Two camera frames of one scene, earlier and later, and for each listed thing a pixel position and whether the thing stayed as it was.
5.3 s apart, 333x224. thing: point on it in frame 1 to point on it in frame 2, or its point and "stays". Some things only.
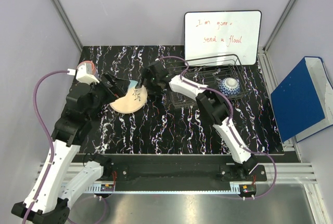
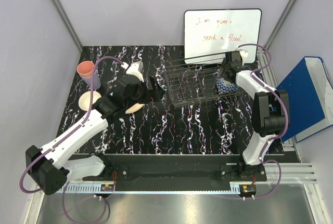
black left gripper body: x=103 y=94 to x=143 y=95
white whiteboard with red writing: x=221 y=38 stays
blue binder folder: x=303 y=102 stays
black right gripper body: x=152 y=83 to x=221 y=70
